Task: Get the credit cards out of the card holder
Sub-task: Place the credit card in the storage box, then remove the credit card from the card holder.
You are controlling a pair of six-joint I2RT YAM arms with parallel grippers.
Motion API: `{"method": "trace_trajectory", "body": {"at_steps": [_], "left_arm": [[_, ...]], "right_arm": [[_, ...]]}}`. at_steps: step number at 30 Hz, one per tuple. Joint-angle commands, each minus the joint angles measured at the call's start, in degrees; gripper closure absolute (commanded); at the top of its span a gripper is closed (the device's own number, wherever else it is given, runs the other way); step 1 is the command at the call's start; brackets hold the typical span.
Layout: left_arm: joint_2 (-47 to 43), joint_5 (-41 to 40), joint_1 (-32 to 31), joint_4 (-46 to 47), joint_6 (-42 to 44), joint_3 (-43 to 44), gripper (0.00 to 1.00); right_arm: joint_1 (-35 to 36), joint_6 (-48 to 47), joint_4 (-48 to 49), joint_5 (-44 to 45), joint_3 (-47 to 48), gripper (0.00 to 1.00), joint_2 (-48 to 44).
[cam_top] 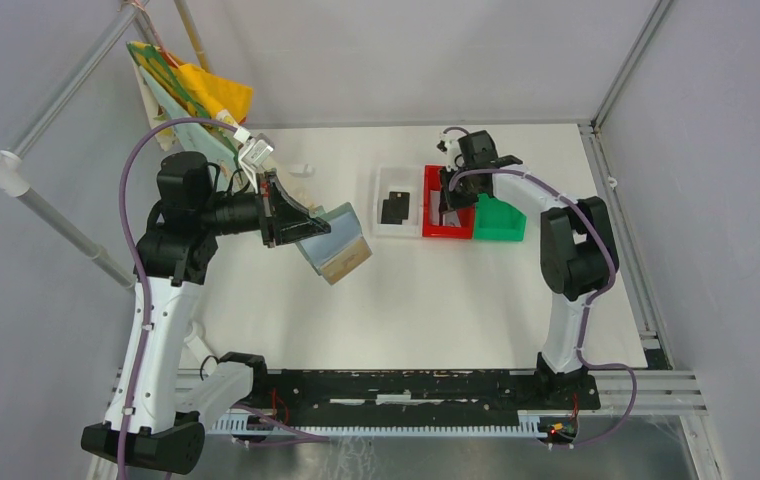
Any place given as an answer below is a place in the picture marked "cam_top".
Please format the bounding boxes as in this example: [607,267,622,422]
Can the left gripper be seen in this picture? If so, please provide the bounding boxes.
[198,170,330,247]

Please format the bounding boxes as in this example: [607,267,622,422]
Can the white striped card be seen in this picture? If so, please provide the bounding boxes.
[430,208,462,228]

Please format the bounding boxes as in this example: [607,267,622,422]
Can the dark grey credit card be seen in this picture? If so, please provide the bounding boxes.
[386,191,410,208]

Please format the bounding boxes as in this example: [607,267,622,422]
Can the gold credit card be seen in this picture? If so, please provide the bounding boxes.
[321,238,372,285]

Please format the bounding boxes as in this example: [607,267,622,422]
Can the black credit card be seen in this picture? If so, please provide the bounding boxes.
[380,199,409,225]

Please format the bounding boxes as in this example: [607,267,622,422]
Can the green leather card holder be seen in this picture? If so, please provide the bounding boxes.
[297,202,362,276]

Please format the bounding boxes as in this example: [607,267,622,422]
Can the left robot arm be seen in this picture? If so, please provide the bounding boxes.
[81,151,331,475]

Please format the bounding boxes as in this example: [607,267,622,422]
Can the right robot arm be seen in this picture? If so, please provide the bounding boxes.
[437,126,618,408]

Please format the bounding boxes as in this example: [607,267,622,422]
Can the red plastic bin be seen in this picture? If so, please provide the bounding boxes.
[422,165,475,240]

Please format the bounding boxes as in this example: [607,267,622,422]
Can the green plastic bin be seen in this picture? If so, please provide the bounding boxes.
[472,194,527,242]

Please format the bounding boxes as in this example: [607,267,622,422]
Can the clear plastic bin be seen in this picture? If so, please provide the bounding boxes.
[372,165,424,238]

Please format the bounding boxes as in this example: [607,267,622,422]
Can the patterned cloth bags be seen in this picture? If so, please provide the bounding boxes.
[126,41,254,171]

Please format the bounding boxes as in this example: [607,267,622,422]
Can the white pipe pole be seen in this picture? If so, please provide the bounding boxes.
[0,150,136,290]

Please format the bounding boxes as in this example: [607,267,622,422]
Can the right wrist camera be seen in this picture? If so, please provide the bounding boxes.
[436,127,467,154]

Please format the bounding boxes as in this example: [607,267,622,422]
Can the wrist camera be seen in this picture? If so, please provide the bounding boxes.
[436,127,467,154]
[233,126,274,193]

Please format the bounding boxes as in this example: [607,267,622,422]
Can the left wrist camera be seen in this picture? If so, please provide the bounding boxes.
[233,126,274,193]

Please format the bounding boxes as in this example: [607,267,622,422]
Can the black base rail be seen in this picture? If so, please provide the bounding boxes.
[243,369,601,427]

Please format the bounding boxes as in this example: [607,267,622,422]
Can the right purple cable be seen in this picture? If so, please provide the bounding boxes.
[439,125,638,448]

